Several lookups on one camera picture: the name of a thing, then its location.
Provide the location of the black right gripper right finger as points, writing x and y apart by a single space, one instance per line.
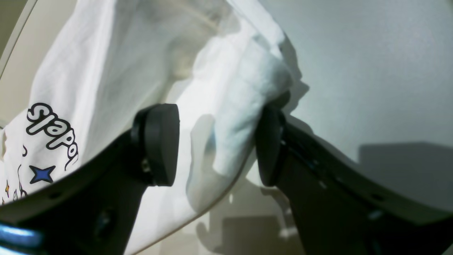
337 211

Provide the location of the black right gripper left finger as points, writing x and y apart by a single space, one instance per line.
92 211

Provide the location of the white t-shirt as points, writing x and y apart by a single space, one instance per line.
219 61

